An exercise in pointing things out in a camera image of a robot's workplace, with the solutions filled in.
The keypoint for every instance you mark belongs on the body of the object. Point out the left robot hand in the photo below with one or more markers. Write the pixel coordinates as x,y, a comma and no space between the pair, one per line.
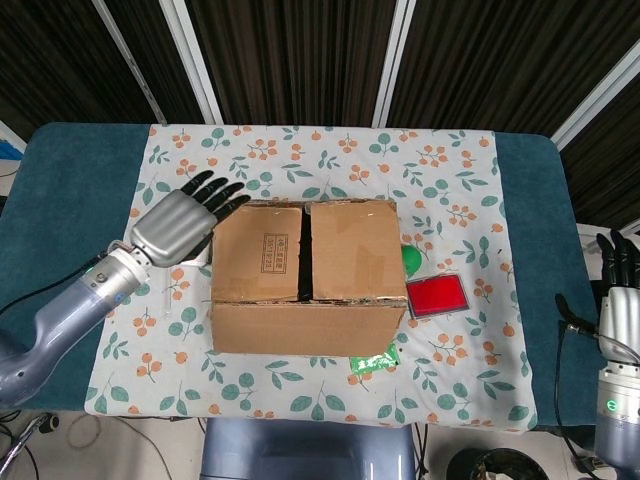
172,232

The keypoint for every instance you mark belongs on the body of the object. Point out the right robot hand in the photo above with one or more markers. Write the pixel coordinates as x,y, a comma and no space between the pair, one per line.
622,320

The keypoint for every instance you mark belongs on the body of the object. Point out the brown cardboard box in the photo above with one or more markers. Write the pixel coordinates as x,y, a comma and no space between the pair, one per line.
300,327

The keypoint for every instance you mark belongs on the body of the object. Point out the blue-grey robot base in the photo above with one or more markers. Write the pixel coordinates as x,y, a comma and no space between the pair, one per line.
305,450

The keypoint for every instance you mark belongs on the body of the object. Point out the small white box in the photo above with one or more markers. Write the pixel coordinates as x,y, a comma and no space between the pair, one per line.
197,258

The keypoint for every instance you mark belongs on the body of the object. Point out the teal table cover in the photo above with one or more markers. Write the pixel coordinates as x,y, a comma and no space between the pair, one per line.
65,180

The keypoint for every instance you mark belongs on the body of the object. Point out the blue and white box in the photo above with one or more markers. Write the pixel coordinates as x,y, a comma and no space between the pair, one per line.
9,142

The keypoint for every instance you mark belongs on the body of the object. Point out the red ink pad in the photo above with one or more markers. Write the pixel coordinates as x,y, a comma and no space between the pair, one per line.
436,296

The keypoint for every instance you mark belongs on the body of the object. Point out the black waste bin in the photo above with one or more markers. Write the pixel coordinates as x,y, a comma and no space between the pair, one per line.
495,465

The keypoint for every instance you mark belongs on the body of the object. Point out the floral print tablecloth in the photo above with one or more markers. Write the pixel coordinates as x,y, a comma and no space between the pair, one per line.
280,395

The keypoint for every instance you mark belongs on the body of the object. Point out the green ball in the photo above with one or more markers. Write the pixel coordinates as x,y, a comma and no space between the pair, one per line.
412,257

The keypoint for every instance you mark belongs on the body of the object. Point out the green tea sachet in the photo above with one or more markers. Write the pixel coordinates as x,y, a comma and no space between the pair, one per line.
372,364

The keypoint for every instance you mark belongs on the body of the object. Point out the thin white frame post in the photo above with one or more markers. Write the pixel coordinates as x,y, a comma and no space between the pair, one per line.
131,62

